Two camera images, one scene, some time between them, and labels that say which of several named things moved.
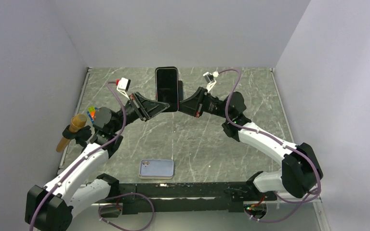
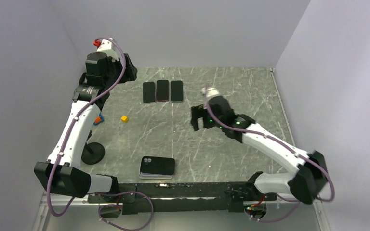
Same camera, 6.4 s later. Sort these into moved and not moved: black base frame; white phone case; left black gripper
Moved: left black gripper
Not moved: black base frame; white phone case
